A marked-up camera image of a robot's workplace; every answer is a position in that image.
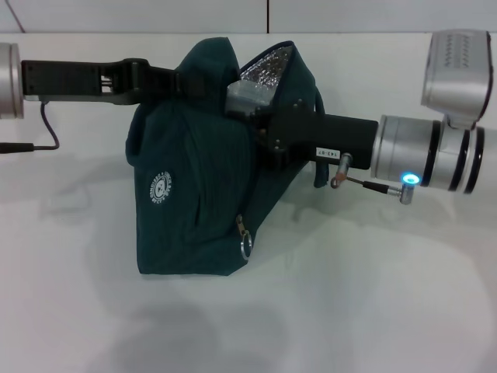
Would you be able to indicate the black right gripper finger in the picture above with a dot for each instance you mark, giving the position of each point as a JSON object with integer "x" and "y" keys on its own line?
{"x": 262, "y": 116}
{"x": 279, "y": 161}

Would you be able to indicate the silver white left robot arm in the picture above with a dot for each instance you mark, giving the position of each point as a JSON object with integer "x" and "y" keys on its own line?
{"x": 9, "y": 77}

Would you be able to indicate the dark teal fabric lunch bag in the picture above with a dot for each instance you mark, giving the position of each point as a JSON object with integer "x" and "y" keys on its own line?
{"x": 194, "y": 186}

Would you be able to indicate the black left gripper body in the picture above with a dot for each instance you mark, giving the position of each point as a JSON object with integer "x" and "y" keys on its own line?
{"x": 70, "y": 79}

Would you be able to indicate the clear plastic blue-rimmed food container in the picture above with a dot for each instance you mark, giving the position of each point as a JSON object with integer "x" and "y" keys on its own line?
{"x": 244, "y": 97}

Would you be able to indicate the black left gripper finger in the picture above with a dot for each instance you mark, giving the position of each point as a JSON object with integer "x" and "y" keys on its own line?
{"x": 178, "y": 83}

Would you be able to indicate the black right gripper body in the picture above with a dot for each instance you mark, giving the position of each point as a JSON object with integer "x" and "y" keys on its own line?
{"x": 322, "y": 136}

